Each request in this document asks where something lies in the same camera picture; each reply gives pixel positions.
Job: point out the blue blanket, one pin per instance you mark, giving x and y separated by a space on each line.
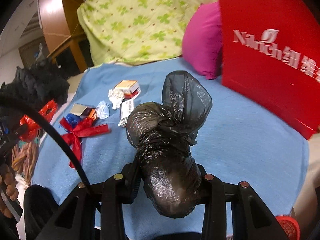
240 140

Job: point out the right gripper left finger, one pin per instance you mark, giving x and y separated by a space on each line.
75 218

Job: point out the red plastic bag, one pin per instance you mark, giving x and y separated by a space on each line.
48 111

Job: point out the black plastic trash bag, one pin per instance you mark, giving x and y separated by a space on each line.
163 133

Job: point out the pink bed sheet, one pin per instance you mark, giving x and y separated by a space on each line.
22 185

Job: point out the white paper leaflet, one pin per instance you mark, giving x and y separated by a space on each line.
125 110

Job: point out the black clothes pile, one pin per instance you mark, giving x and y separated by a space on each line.
37 85

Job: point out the red paper shopping bag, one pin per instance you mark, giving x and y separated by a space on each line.
271 55

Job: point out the red ribbon bow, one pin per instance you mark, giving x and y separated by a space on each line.
84 129

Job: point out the orange crumpled wrapper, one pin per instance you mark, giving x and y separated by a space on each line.
93 115

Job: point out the magenta pillow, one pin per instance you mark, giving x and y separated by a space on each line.
202 41

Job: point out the orange white medicine box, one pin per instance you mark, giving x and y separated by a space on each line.
130 88

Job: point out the blue plastic bag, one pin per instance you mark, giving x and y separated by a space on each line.
72 119

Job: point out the green clover quilt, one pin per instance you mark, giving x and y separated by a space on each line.
136 32

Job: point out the patterned yellow garment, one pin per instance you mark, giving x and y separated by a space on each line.
23 161

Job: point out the person's left hand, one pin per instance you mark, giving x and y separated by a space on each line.
12 192

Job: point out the crumpled white paper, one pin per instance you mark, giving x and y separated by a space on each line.
116 96

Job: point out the light blue crumpled wrapper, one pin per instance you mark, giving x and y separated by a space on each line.
102 110

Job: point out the red plastic basket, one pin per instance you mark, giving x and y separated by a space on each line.
290 226

